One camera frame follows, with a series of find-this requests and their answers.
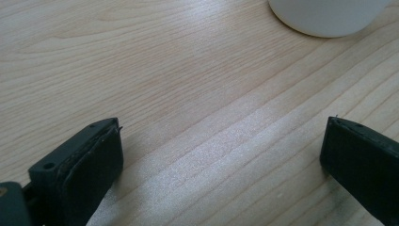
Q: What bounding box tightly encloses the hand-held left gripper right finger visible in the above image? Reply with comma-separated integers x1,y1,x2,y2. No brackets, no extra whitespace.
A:
319,116,399,226

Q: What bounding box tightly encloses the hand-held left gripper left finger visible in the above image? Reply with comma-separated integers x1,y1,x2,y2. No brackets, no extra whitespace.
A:
27,117,124,226

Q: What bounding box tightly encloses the white round container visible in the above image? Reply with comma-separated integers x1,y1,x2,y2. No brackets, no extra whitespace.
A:
267,0,391,39

